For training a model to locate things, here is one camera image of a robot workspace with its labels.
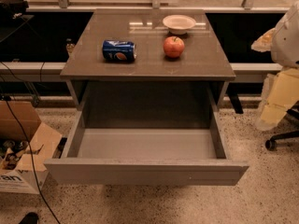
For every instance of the white bowl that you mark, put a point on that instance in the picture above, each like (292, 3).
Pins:
(178, 24)

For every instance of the small bottle behind cabinet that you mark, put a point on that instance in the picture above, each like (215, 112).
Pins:
(70, 45)

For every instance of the blue pepsi can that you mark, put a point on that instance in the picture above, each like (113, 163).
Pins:
(116, 50)

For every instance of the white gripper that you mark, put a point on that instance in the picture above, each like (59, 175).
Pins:
(287, 42)

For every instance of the grey cabinet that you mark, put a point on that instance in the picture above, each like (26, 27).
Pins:
(202, 60)

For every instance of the cardboard box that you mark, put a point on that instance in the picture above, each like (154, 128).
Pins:
(26, 142)

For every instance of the red apple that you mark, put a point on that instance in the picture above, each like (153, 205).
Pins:
(173, 47)

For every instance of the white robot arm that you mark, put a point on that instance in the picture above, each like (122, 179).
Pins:
(283, 43)

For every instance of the open grey top drawer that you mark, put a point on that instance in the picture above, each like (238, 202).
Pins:
(146, 133)

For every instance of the black object top left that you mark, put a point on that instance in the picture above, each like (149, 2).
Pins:
(12, 9)

